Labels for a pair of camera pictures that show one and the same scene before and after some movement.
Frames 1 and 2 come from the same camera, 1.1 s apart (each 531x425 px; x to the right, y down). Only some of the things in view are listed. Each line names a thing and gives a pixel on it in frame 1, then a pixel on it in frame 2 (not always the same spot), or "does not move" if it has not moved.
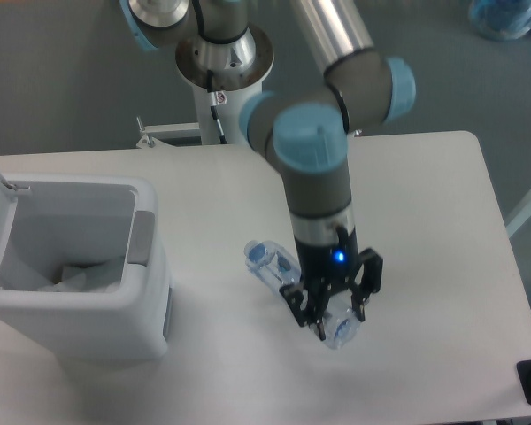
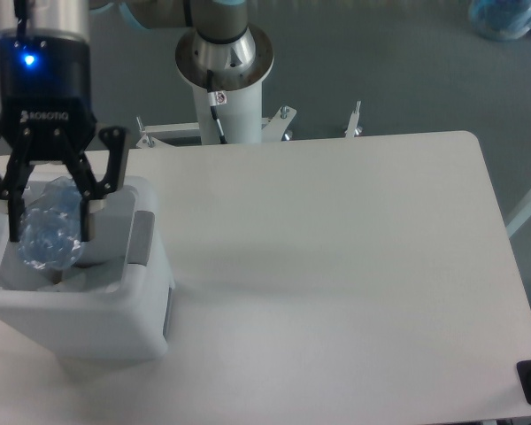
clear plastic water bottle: [278, 266] → [50, 235]
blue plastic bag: [505, 20] does not move
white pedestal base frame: [157, 135] does not move
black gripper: [328, 266] → [46, 115]
